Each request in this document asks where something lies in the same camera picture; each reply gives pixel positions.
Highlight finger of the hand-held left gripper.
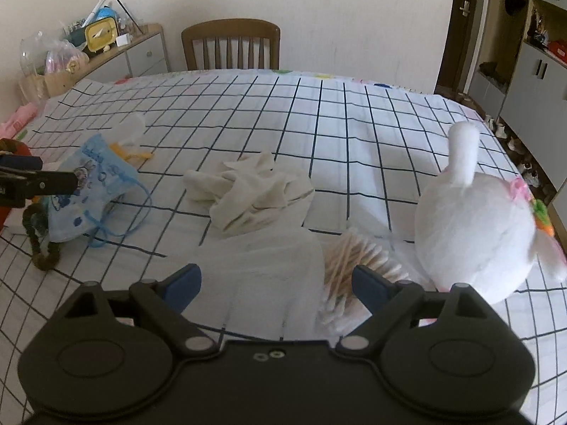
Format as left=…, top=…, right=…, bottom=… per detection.
left=0, top=169, right=77, bottom=208
left=0, top=154, right=44, bottom=172

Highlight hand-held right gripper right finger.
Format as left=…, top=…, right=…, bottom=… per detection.
left=336, top=264, right=504, bottom=356

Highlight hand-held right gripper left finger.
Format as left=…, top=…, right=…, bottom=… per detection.
left=53, top=263, right=221, bottom=358

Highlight bag of cotton swabs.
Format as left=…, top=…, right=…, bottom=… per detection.
left=316, top=227, right=416, bottom=335

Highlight blue drawstring bag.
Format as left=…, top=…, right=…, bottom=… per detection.
left=45, top=135, right=154, bottom=249

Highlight white translucent bag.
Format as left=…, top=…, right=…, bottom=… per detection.
left=170, top=229, right=327, bottom=338

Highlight brown scrunchie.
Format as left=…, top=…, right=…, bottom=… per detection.
left=22, top=203, right=62, bottom=272

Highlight round glass vase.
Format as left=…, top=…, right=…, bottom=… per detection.
left=19, top=31, right=50, bottom=77

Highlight clear plastic bag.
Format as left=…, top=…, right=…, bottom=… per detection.
left=43, top=39, right=90, bottom=77

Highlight white plush toy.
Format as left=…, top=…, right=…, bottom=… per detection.
left=414, top=120, right=567, bottom=306

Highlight yellow clock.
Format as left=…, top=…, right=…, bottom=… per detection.
left=84, top=16, right=118, bottom=54

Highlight wooden sideboard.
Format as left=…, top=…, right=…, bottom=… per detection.
left=44, top=24, right=172, bottom=98

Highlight white black-grid cloth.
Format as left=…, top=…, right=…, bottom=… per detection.
left=0, top=70, right=539, bottom=425

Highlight thin black stick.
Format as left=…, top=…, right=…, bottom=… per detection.
left=116, top=0, right=143, bottom=36

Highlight wooden chair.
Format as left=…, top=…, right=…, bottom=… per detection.
left=181, top=18, right=282, bottom=72

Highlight brown door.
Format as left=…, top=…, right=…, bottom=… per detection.
left=434, top=0, right=487, bottom=99

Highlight shelf figurines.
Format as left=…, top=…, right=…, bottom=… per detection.
left=527, top=8, right=551, bottom=48

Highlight grey wall cabinet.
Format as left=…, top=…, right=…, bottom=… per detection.
left=467, top=0, right=567, bottom=206

